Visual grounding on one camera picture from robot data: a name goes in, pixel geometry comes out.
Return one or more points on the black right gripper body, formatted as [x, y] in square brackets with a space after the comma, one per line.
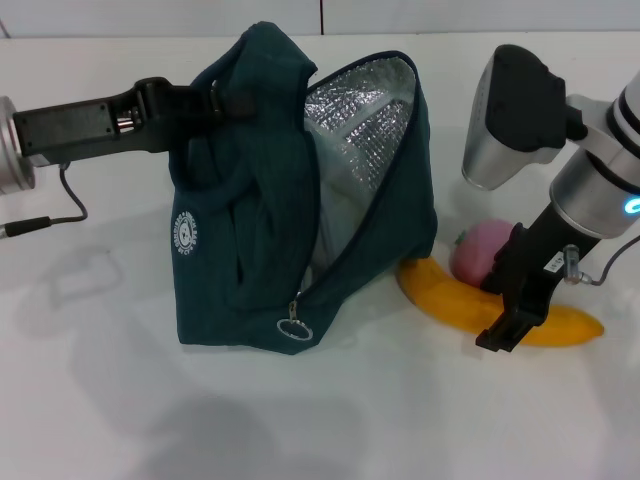
[545, 255]

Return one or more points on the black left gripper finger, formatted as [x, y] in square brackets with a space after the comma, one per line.
[237, 102]

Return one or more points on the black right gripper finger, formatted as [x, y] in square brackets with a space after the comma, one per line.
[500, 272]
[515, 325]

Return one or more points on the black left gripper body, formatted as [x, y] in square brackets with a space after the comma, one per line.
[85, 130]

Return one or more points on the pink toy peach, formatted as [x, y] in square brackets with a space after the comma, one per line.
[480, 250]

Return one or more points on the yellow toy banana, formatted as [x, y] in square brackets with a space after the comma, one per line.
[445, 297]

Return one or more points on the dark teal insulated lunch bag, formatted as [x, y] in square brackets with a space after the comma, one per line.
[260, 225]

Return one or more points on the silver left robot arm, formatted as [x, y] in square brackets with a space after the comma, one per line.
[12, 150]

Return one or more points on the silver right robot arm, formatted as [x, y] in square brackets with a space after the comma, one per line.
[600, 175]

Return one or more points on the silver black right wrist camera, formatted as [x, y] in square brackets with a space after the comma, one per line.
[515, 115]

